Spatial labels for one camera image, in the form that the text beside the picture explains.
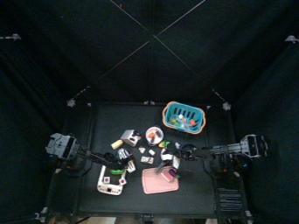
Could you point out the bright green toy food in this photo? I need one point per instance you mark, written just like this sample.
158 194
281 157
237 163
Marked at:
118 171

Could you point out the orange toy in basket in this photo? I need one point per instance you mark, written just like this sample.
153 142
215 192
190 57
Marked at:
193 122

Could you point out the orange toy food in pot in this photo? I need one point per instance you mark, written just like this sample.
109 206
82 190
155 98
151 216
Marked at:
151 135

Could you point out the small white toy tile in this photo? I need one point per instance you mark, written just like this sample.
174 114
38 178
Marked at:
151 160
142 149
145 159

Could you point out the white toy in basket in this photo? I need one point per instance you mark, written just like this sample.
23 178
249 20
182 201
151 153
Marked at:
181 117

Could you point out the white tile red print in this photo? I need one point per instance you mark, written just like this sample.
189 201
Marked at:
122 181
106 178

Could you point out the purple toy piece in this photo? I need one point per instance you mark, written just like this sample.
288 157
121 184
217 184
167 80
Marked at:
174 172

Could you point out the white toy pot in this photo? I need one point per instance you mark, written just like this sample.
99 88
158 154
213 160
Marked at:
158 137

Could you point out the white printed label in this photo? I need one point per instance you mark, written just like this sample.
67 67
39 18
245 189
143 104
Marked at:
230 199

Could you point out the grey frame corner bracket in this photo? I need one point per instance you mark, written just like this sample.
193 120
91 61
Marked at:
71 102
147 102
226 106
292 38
15 37

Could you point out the small green toy food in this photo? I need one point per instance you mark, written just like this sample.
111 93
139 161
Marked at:
167 143

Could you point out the pale yellow toy butter block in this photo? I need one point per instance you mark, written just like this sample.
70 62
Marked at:
117 144

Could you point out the white toy stove board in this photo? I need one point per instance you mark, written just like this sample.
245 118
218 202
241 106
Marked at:
110 189

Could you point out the small yellow toy food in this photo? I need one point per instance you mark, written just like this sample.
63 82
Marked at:
161 144

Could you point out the green toy in basket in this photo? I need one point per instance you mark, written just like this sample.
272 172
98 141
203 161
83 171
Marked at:
174 121

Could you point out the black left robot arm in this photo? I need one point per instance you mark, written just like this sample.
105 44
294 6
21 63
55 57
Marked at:
94 157

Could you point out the pink plastic plate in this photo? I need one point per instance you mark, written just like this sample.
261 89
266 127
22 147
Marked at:
155 183

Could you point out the white toy knife block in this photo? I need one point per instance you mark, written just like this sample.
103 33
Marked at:
129 136

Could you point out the white tile green print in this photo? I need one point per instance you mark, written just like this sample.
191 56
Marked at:
151 152

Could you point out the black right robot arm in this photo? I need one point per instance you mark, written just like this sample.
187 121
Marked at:
226 150

